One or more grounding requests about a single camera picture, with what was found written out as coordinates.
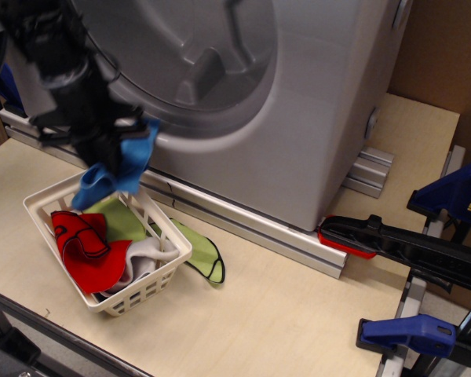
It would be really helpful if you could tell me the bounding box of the blue Irwin clamp lower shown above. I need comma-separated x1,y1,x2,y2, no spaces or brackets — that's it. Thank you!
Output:
356,314,471,368

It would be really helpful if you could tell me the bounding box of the blue clamp behind machine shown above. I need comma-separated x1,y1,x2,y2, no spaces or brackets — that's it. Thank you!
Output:
0,63,24,113

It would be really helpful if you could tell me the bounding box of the brown cardboard box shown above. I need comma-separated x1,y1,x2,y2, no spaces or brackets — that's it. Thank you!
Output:
389,1,471,160

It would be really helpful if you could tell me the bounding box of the short aluminium extrusion block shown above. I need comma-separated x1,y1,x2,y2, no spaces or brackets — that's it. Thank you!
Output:
342,147,395,199

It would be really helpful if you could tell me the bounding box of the white grey cloth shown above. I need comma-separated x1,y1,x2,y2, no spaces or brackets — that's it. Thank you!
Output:
100,237,180,298

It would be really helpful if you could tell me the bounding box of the black red bar clamp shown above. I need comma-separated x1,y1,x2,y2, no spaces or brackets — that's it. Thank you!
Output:
318,215,471,291

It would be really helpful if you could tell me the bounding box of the black table edge frame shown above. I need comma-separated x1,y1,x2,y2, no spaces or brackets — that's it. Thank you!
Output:
0,294,147,376

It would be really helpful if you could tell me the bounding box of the blue cloth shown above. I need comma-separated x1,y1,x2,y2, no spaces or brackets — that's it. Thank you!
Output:
71,119,160,210

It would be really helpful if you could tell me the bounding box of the blue irwin clamp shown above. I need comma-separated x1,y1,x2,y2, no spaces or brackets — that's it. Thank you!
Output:
407,163,471,224
356,314,471,368

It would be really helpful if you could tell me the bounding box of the blue Irwin clamp upper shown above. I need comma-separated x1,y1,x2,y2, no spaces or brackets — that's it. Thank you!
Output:
407,163,471,224

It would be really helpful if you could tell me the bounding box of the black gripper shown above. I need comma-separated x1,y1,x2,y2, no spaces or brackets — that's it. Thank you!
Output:
29,64,149,176

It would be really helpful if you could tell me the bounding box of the grey toy washing machine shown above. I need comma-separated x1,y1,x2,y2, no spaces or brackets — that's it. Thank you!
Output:
73,1,411,230

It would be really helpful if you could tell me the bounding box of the long aluminium extrusion rail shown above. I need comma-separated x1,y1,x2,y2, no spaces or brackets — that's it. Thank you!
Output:
0,108,349,280

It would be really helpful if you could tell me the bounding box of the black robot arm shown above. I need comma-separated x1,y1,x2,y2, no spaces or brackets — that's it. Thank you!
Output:
0,1,150,176

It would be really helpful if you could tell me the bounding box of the white plastic laundry basket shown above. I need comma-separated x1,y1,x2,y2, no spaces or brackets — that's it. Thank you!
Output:
24,173,192,317

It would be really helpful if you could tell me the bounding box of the red cloth black trim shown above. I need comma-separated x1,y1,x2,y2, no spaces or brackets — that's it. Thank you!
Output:
51,210,132,294

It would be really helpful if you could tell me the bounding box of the light green cloth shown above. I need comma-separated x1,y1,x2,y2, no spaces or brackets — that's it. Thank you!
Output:
85,198,225,284

